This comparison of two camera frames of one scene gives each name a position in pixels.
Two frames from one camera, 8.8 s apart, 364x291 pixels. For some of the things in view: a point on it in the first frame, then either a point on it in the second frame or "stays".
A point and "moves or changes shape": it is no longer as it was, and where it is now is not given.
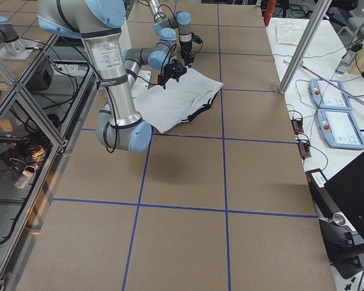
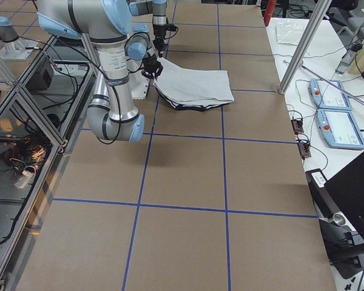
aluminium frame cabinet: x=33 y=123 stays
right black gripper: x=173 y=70 → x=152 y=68
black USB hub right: x=304 y=149 stays
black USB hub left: x=297 y=126 stays
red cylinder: x=269 y=11 stays
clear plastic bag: x=289 y=34 stays
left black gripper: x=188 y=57 → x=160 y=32
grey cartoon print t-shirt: x=179 y=102 moves or changes shape
